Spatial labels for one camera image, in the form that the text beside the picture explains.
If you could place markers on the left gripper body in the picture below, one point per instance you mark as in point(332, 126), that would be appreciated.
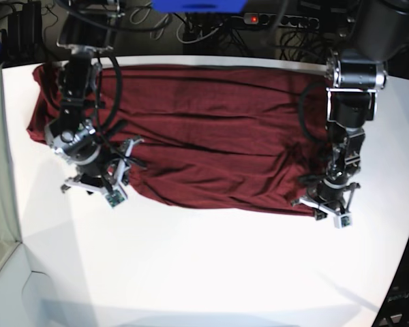
point(332, 199)

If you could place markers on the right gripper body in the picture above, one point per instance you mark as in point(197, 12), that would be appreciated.
point(113, 167)

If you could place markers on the dark red t-shirt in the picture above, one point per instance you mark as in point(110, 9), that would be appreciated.
point(220, 138)

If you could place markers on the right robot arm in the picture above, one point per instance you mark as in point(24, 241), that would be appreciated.
point(78, 135)

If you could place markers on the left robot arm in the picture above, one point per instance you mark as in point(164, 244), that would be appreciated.
point(356, 72)

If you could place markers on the blue box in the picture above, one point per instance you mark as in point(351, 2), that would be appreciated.
point(200, 6)

